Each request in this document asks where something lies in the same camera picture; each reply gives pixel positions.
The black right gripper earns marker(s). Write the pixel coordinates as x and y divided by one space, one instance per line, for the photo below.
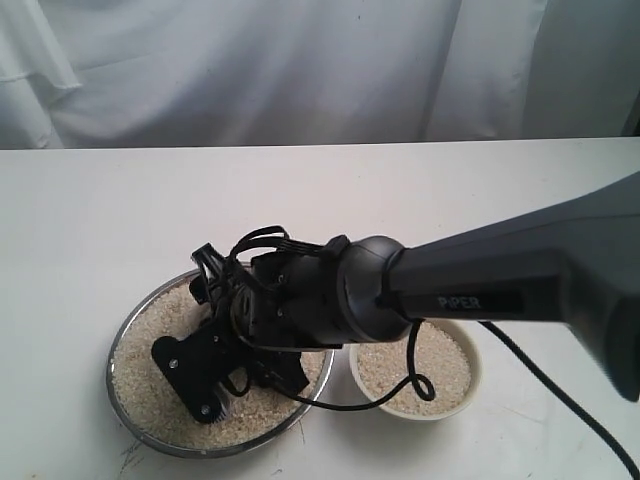
238 307

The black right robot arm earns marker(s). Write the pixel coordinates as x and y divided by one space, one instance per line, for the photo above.
575 263

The steel basin of rice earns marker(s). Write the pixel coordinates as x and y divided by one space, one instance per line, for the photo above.
149 408

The white bowl of rice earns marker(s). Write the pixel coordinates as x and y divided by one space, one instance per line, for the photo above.
444 353

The white cloth backdrop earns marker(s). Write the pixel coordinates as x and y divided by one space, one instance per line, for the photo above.
123 74

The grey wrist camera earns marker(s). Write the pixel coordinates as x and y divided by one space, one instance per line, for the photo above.
198 368

